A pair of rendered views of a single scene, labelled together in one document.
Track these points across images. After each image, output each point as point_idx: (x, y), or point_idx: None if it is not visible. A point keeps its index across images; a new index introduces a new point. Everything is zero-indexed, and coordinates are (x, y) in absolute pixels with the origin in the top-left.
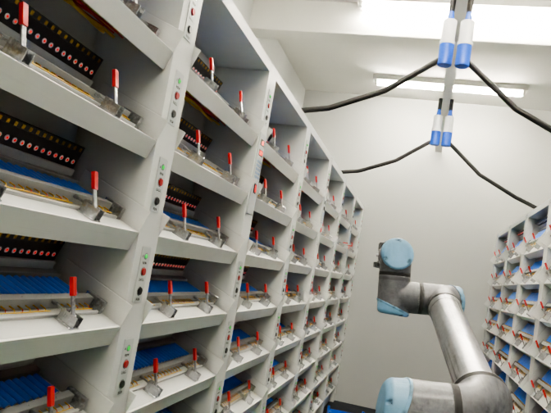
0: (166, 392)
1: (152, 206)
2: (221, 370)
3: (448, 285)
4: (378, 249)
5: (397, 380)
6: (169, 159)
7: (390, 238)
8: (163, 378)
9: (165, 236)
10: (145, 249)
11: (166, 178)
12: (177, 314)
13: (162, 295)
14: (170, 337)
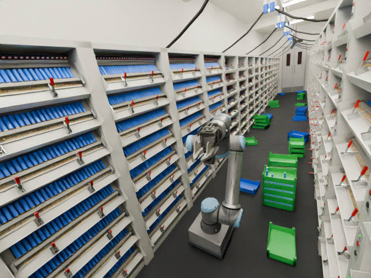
0: (339, 196)
1: (339, 99)
2: (353, 266)
3: (194, 135)
4: (215, 136)
5: (242, 135)
6: (344, 78)
7: (224, 115)
8: (351, 200)
9: (343, 113)
10: (337, 115)
11: (343, 86)
12: (347, 161)
13: (360, 153)
14: None
